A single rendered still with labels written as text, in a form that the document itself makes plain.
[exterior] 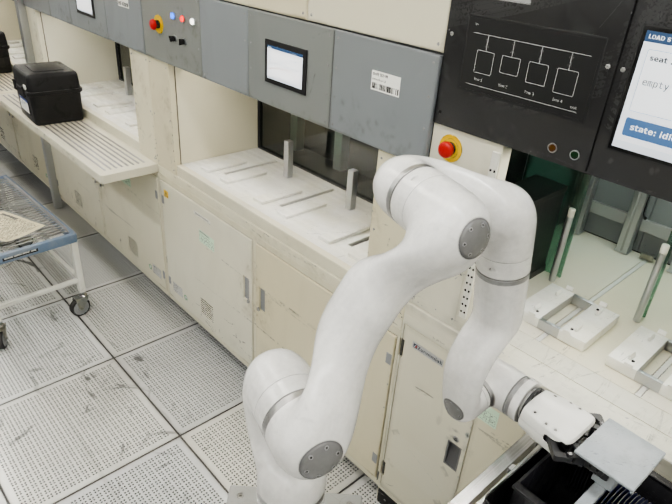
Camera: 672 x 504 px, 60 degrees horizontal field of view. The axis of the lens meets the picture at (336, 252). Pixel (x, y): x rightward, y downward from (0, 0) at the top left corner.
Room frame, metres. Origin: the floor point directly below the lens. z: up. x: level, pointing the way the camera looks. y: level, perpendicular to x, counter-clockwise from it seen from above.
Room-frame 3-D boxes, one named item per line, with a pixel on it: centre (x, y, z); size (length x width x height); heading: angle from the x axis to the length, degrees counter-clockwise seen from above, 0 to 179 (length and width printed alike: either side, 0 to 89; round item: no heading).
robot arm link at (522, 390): (0.82, -0.37, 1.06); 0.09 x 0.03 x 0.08; 133
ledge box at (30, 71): (3.02, 1.58, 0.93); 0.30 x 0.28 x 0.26; 42
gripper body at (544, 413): (0.77, -0.41, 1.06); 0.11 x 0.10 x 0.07; 43
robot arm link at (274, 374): (0.71, 0.06, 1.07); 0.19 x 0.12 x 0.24; 28
